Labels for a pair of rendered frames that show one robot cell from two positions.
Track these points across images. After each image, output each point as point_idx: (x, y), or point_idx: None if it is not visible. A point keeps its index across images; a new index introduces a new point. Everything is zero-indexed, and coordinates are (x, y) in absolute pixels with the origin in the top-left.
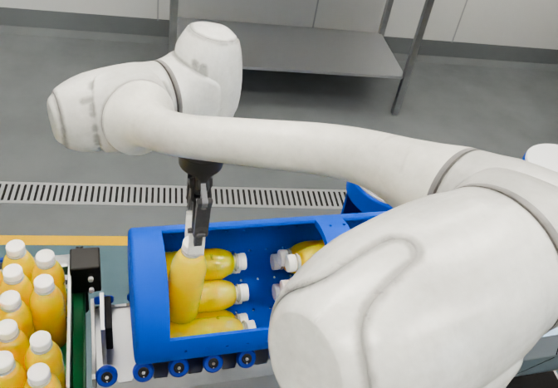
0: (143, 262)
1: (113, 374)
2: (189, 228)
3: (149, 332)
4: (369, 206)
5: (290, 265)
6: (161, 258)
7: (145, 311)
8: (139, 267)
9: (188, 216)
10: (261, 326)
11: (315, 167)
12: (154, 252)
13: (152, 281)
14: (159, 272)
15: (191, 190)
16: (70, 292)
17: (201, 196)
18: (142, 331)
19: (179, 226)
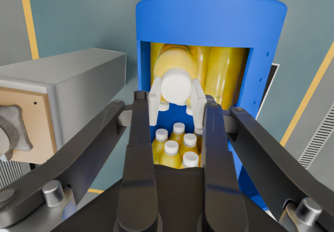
0: (195, 11)
1: None
2: (153, 96)
3: (136, 16)
4: (257, 203)
5: (185, 159)
6: (195, 39)
7: (143, 12)
8: (187, 4)
9: (197, 99)
10: (183, 109)
11: None
12: (207, 29)
13: (167, 22)
14: (177, 34)
15: (123, 176)
16: None
17: (32, 222)
18: (136, 8)
19: (255, 74)
